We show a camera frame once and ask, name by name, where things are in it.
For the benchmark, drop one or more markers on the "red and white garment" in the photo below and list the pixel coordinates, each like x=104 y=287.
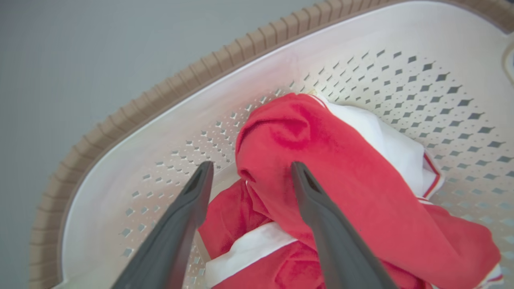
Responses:
x=361 y=180

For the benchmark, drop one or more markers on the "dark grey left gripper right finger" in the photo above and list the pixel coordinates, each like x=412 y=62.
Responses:
x=333 y=241

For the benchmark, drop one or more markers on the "beige perforated laundry basket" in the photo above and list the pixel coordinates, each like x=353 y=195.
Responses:
x=361 y=48

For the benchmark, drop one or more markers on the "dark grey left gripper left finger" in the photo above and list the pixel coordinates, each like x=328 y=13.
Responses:
x=180 y=233

